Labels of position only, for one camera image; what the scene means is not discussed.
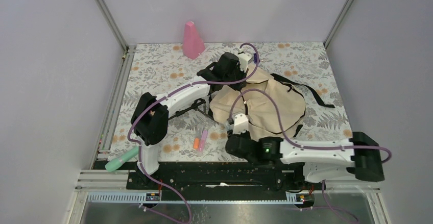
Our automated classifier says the cream canvas backpack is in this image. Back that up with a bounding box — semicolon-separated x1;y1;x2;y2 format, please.
209;63;335;138

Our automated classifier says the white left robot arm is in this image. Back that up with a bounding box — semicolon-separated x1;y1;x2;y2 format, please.
127;51;259;189

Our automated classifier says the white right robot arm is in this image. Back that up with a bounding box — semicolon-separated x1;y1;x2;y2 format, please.
225;113;385;189

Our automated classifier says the purple eraser block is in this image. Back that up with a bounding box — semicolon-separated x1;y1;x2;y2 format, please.
254;53;260;64

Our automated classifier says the pink highlighter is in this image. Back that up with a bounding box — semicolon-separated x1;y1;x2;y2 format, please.
198;130;208;152

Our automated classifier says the orange highlighter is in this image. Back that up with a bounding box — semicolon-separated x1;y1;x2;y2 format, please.
193;138;201;150

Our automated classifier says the pink cone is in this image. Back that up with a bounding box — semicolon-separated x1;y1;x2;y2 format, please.
182;21;206;59

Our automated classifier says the floral patterned table mat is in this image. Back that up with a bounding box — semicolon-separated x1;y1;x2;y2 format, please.
108;42;352;162

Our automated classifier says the black folding tripod stand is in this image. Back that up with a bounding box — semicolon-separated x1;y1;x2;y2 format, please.
168;98;213;120

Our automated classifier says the mint green tube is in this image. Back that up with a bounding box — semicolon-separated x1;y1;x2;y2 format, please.
105;146;139;172

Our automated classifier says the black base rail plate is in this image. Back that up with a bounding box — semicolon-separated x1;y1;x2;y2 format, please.
93;161;363;203

